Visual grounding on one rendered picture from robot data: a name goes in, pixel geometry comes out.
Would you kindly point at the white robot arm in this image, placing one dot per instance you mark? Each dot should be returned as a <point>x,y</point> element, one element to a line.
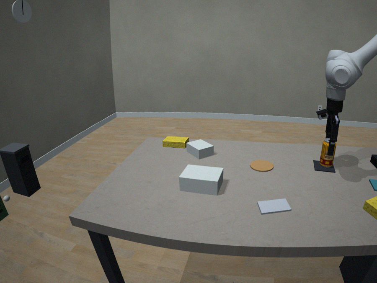
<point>343,69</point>

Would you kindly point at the dark grey square slate coaster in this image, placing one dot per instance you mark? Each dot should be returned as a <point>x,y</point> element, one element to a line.
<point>318,167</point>

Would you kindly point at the teal flat square tile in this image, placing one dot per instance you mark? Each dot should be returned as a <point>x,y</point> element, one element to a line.
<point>374,184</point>

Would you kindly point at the tan round disc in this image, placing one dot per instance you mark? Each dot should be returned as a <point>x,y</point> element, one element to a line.
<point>261,165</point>

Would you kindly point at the yellow and red drink can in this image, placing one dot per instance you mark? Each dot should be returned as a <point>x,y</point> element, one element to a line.
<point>326,160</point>

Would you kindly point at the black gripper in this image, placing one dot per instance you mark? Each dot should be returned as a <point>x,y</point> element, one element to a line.
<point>333,123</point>

